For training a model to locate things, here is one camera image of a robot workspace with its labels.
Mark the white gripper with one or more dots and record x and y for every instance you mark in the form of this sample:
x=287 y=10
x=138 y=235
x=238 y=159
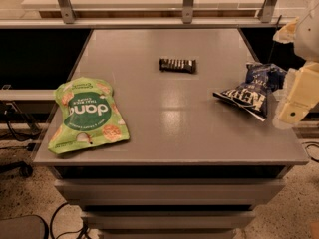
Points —
x=308 y=37

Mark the black rxbar chocolate bar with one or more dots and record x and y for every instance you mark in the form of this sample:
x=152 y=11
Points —
x=177 y=65

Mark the dark blue chip bag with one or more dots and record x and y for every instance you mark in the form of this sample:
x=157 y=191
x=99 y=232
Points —
x=251 y=95

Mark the green rice chip bag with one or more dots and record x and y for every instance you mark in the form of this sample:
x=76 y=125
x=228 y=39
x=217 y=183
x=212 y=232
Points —
x=90 y=116

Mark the grey drawer cabinet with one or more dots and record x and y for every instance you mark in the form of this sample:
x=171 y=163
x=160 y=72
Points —
x=168 y=208

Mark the dark grey floor object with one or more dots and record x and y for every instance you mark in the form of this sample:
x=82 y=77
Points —
x=25 y=227

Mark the grey metal railing frame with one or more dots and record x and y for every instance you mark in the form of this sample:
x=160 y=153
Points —
x=147 y=14

